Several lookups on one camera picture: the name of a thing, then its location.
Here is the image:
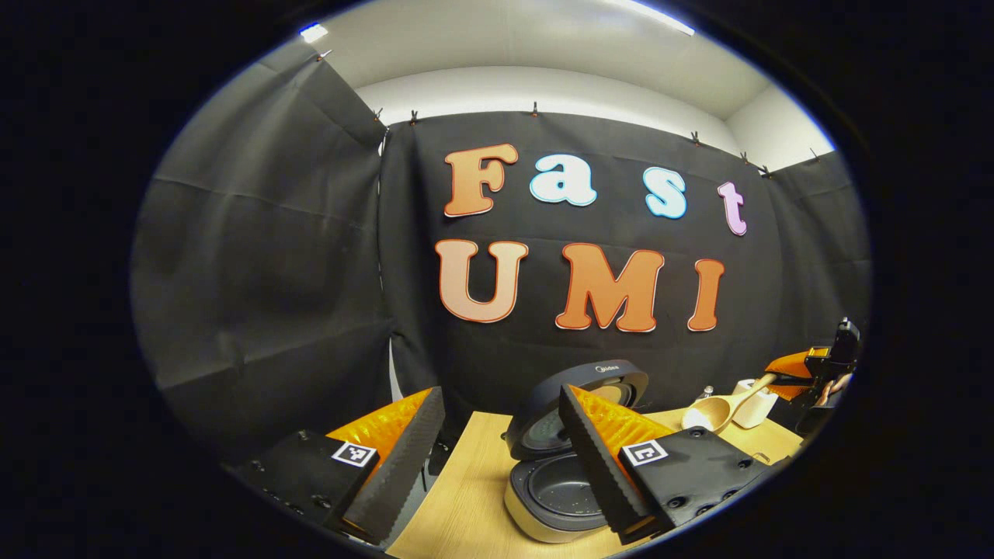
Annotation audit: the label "black rice cooker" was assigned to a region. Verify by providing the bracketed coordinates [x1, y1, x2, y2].
[503, 359, 650, 544]

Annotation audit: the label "black backdrop cloth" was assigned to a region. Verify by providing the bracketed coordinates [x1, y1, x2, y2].
[128, 39, 872, 467]

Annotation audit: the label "wooden spoon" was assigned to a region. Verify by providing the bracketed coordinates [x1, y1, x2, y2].
[682, 373, 777, 434]

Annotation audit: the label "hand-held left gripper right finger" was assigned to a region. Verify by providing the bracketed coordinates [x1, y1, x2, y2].
[558, 384, 775, 546]

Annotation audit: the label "row of black cloth clips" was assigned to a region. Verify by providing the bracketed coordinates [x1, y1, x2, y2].
[315, 48, 820, 179]

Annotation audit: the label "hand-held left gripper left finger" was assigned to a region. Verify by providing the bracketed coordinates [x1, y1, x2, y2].
[231, 386, 447, 548]

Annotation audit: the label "white toaster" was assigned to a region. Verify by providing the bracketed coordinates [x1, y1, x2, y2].
[734, 379, 779, 429]

